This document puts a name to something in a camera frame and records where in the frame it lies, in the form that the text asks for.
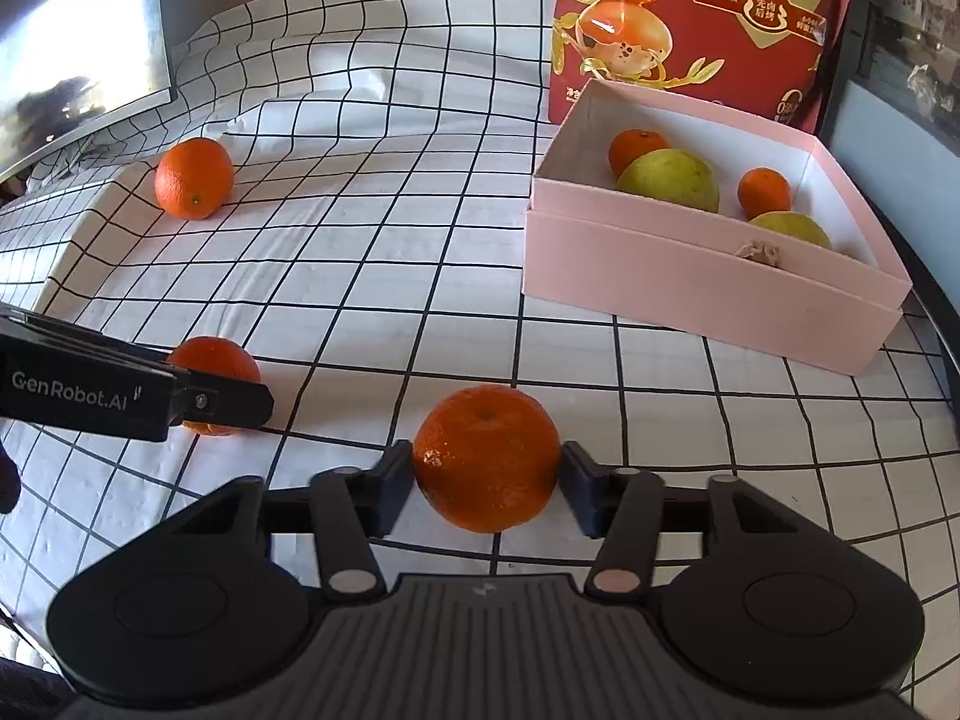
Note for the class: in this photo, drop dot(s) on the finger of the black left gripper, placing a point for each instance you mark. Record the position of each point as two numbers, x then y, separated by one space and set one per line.
219 401

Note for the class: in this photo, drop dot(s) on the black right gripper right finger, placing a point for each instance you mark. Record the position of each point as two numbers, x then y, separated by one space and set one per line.
628 511

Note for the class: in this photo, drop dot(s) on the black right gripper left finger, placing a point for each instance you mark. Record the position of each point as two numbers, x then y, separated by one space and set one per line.
342 510

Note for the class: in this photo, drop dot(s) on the small orange tangerine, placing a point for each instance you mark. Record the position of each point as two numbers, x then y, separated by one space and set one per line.
215 355

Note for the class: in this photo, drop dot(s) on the large orange tangerine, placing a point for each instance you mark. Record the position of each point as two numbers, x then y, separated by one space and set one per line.
486 458

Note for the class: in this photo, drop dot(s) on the far orange tangerine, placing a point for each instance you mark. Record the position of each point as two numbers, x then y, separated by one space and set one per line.
194 179

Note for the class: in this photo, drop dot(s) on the white black grid tablecloth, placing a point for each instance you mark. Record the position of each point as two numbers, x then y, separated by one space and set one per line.
369 258

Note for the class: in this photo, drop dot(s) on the pink cardboard box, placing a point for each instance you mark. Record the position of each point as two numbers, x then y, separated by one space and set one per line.
712 274

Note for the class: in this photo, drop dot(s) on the dark screen monitor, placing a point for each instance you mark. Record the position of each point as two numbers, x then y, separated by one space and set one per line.
73 67

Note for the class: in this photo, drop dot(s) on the small green pear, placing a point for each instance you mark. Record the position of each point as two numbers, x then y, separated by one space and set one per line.
794 225

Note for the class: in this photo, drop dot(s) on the large green pear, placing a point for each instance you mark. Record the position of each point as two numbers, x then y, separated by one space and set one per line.
672 175

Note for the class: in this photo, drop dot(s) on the orange tangerine in box right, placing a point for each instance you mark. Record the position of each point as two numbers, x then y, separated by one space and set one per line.
763 190

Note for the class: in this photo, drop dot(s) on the orange tangerine in box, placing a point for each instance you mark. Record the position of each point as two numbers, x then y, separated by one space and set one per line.
763 190
630 145

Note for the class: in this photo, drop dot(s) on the orange tangerine in box back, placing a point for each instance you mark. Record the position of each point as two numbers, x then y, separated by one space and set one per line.
630 145

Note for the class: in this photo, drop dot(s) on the red snack bag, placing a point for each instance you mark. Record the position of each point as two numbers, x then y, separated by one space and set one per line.
767 57

